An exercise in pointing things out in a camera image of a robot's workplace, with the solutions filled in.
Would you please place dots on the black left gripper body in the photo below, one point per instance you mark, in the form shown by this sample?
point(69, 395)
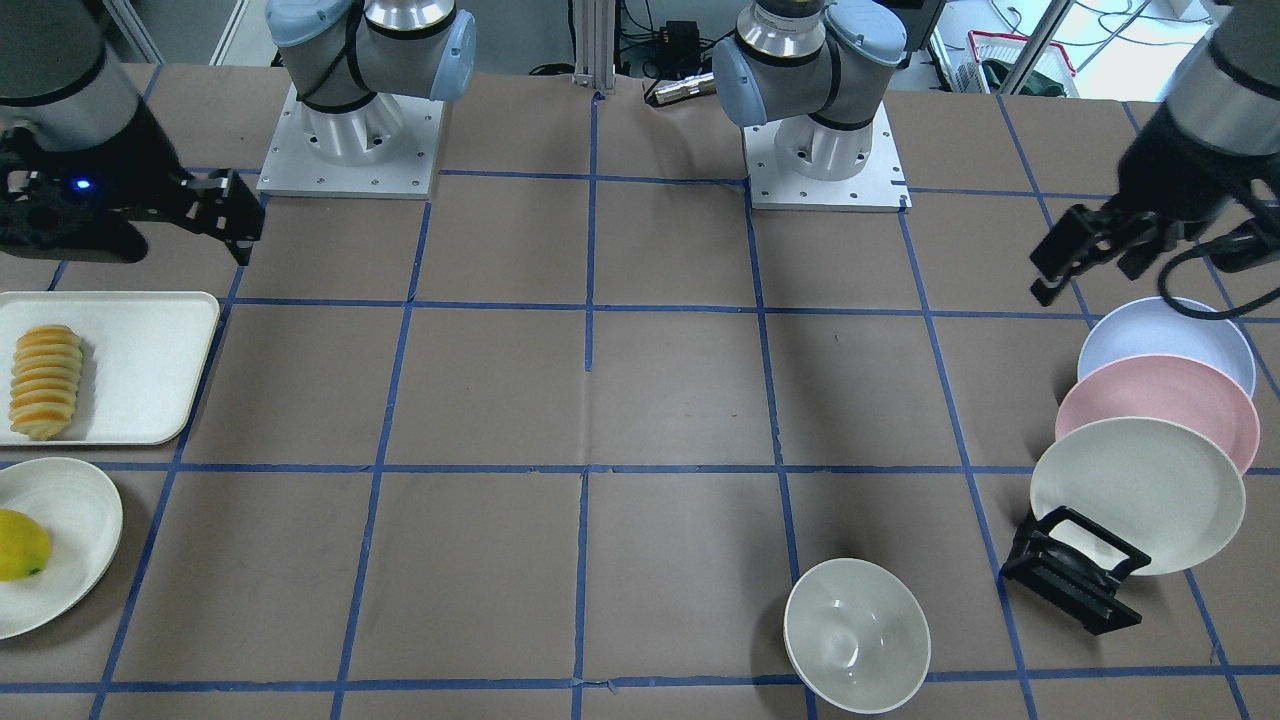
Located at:
point(1168, 172)

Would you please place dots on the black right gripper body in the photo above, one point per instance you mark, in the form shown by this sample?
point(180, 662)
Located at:
point(137, 143)

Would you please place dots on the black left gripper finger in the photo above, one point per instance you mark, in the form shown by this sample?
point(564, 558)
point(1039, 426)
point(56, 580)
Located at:
point(1141, 246)
point(1079, 240)

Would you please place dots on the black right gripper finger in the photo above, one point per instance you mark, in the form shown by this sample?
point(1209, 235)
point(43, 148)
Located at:
point(221, 206)

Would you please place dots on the blue plate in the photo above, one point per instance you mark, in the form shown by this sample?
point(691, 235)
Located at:
point(1150, 326)

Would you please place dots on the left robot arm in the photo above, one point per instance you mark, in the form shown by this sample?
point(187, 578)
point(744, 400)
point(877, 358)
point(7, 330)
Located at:
point(1184, 186)

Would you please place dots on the pink plate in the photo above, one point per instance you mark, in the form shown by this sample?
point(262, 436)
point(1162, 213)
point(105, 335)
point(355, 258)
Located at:
point(1171, 388)

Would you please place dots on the cream plate in rack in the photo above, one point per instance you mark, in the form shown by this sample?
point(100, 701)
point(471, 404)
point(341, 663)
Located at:
point(1164, 488)

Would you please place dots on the white shallow plate with lemon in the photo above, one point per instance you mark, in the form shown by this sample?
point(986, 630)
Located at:
point(79, 506)

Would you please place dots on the black plate rack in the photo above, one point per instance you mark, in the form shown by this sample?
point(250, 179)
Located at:
point(1062, 575)

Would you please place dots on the white rectangular tray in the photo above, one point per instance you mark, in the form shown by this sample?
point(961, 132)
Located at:
point(144, 354)

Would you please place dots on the yellow lemon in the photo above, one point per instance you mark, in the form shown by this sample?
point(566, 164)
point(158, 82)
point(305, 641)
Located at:
point(26, 547)

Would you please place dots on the silver cylindrical connector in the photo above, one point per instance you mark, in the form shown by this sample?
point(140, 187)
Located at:
point(667, 92)

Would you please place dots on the black power adapter box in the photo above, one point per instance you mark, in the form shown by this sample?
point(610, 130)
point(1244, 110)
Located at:
point(677, 49)

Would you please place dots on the white bowl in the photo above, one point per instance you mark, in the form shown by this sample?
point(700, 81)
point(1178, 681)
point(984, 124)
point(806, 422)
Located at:
point(856, 636)

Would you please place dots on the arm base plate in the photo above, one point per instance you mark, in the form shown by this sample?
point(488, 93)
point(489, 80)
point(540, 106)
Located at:
point(387, 149)
point(797, 164)

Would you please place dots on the aluminium frame post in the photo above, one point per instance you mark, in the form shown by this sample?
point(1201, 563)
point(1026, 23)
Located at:
point(594, 37)

